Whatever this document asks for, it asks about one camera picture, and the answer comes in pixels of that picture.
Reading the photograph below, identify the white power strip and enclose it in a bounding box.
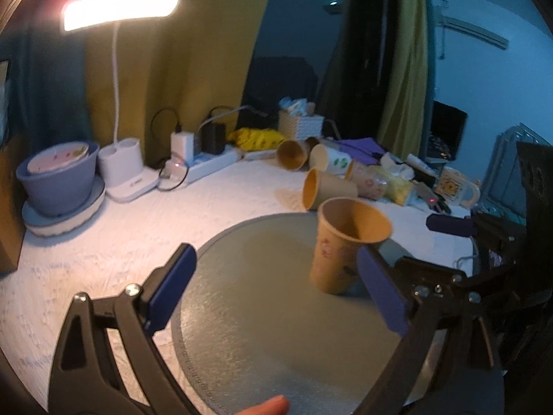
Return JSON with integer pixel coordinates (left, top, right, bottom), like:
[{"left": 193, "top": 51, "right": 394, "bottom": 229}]
[{"left": 163, "top": 146, "right": 243, "bottom": 184}]

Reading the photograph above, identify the plain brown paper cup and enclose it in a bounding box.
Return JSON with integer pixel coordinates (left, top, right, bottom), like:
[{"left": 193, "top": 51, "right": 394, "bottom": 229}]
[
  {"left": 276, "top": 137, "right": 320, "bottom": 170},
  {"left": 301, "top": 168, "right": 359, "bottom": 212}
]

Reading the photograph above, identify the pink patterned bowl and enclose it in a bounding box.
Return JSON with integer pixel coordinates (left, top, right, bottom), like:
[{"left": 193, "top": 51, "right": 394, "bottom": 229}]
[{"left": 27, "top": 144, "right": 91, "bottom": 174}]

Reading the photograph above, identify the black monitor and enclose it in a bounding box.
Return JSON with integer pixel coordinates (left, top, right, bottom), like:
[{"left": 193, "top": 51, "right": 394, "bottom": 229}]
[{"left": 430, "top": 100, "right": 468, "bottom": 160}]

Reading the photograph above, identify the brown cardboard box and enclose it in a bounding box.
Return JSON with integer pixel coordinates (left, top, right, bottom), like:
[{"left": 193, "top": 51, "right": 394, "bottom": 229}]
[{"left": 0, "top": 132, "right": 27, "bottom": 275}]

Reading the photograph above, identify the white desk lamp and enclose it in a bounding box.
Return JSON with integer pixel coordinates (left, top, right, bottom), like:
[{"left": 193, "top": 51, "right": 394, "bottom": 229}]
[{"left": 62, "top": 0, "right": 182, "bottom": 202}]

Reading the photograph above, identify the grey cable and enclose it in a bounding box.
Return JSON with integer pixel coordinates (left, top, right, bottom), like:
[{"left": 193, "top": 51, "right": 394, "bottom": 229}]
[{"left": 196, "top": 104, "right": 269, "bottom": 139}]

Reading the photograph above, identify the cream mug yellow print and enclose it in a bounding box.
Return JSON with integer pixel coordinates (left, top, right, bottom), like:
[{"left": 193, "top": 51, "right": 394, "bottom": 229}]
[{"left": 433, "top": 166, "right": 482, "bottom": 208}]

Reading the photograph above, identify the white air conditioner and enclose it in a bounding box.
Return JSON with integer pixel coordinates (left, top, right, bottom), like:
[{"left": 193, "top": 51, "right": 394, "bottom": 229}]
[{"left": 435, "top": 6, "right": 510, "bottom": 59}]

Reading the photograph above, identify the yellow snack packet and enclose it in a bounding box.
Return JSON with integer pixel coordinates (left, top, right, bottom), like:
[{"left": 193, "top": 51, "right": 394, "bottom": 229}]
[{"left": 382, "top": 168, "right": 416, "bottom": 206}]

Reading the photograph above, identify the woven tissue box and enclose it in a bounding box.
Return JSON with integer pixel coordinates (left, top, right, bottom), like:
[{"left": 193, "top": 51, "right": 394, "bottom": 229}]
[{"left": 277, "top": 97, "right": 325, "bottom": 141}]

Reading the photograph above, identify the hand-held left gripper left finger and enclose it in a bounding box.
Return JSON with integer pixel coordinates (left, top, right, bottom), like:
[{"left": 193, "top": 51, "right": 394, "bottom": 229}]
[{"left": 47, "top": 243, "right": 198, "bottom": 415}]

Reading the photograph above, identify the pink patterned paper cup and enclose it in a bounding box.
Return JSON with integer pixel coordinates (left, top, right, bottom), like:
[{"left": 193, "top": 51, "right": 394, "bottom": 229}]
[{"left": 345, "top": 160, "right": 390, "bottom": 200}]

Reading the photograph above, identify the black power adapter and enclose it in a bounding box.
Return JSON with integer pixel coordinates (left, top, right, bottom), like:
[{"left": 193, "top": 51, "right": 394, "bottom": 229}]
[{"left": 202, "top": 123, "right": 227, "bottom": 155}]

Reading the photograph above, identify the purple plastic bowl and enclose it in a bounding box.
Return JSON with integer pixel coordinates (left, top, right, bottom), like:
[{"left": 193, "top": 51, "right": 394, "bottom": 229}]
[{"left": 16, "top": 140, "right": 101, "bottom": 218}]

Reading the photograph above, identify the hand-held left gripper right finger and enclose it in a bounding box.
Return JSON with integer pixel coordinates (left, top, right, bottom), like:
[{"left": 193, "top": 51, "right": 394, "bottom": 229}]
[{"left": 353, "top": 246, "right": 507, "bottom": 415}]

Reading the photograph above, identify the white round plate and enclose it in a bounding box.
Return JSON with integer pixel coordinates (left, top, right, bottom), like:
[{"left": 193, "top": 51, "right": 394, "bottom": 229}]
[{"left": 21, "top": 176, "right": 107, "bottom": 238}]

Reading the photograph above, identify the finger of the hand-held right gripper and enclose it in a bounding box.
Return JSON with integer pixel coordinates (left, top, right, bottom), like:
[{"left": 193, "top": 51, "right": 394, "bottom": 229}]
[{"left": 425, "top": 213, "right": 528, "bottom": 271}]

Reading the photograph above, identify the white paper cup green print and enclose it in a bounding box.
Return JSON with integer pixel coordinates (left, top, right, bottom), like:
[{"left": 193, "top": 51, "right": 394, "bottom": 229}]
[{"left": 308, "top": 144, "right": 356, "bottom": 176}]

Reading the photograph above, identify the yellow-green curtain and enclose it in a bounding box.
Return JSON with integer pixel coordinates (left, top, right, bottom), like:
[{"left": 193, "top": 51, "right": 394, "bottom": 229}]
[{"left": 375, "top": 0, "right": 438, "bottom": 160}]

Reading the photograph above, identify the brown paper cup pink print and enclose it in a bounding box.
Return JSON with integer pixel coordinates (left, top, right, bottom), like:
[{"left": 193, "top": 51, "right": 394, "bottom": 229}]
[{"left": 309, "top": 197, "right": 393, "bottom": 295}]

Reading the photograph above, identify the black cable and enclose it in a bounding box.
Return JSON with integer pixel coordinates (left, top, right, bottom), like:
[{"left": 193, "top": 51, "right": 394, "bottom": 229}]
[{"left": 149, "top": 107, "right": 191, "bottom": 193}]

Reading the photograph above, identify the yellow cloth bundle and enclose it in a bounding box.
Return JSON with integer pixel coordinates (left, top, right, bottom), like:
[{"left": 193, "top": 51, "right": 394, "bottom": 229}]
[{"left": 227, "top": 127, "right": 288, "bottom": 151}]

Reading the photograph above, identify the round grey mat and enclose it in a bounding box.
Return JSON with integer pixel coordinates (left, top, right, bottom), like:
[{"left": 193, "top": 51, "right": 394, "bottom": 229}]
[{"left": 170, "top": 213, "right": 476, "bottom": 415}]

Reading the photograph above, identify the white charger plug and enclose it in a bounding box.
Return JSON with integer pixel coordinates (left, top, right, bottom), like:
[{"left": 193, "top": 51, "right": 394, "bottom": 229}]
[{"left": 170, "top": 131, "right": 198, "bottom": 160}]

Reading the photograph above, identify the dark hanging cloth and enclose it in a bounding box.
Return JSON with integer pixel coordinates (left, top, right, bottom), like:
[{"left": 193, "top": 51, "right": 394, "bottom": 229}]
[{"left": 317, "top": 0, "right": 409, "bottom": 141}]

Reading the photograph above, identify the purple cloth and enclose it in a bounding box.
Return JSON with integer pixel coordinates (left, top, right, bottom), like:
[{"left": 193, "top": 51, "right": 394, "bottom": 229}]
[{"left": 332, "top": 137, "right": 387, "bottom": 160}]

